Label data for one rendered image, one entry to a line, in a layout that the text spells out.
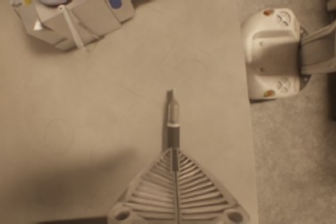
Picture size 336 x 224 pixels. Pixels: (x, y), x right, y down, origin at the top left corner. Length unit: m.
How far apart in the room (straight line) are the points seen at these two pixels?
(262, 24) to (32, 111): 1.11
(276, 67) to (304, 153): 0.97
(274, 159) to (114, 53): 1.56
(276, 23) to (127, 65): 0.96
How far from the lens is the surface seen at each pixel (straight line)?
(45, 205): 0.50
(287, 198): 1.91
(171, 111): 0.26
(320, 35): 1.24
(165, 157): 0.16
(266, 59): 1.10
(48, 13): 0.29
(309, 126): 1.75
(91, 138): 0.34
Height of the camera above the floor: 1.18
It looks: 84 degrees down
